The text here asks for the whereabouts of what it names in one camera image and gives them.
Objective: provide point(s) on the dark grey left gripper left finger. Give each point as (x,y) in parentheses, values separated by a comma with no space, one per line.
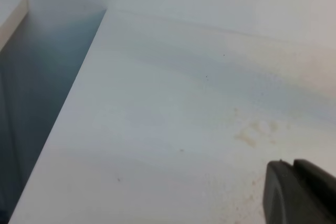
(286,198)

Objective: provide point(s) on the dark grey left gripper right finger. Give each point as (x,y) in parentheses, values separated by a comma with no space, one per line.
(319,183)

